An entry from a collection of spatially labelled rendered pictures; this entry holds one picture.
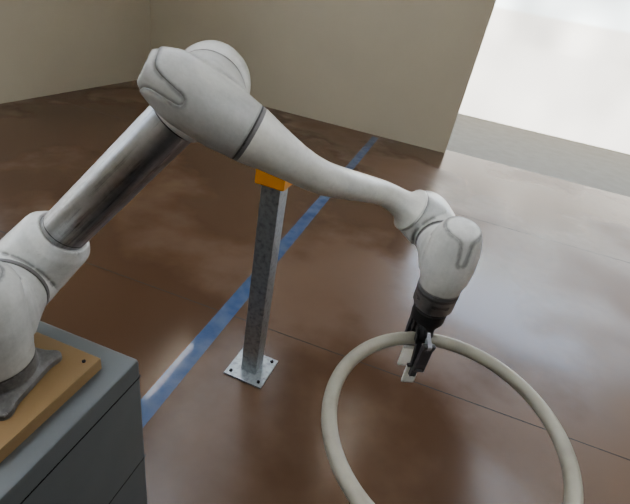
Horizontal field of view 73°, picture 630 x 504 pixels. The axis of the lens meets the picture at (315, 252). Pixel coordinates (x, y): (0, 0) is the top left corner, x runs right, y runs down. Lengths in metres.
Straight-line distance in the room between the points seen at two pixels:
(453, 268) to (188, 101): 0.55
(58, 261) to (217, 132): 0.53
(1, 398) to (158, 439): 1.01
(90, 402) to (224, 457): 0.94
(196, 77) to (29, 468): 0.77
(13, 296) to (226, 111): 0.55
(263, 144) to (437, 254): 0.39
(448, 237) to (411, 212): 0.14
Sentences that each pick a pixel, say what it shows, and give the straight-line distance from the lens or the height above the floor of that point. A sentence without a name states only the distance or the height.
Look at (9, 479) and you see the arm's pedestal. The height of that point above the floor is 0.80.
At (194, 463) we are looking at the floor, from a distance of 1.93.
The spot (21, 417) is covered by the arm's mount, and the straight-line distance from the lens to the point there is 1.08.
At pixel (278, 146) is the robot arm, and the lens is 0.71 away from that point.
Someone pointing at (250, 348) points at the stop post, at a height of 0.17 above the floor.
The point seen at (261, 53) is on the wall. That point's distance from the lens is 6.92.
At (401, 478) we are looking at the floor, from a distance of 2.04.
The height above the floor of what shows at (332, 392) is 0.99.
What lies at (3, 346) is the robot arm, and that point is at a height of 0.98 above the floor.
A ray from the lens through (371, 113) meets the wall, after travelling 6.50.
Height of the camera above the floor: 1.64
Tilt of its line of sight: 31 degrees down
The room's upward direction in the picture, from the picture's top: 11 degrees clockwise
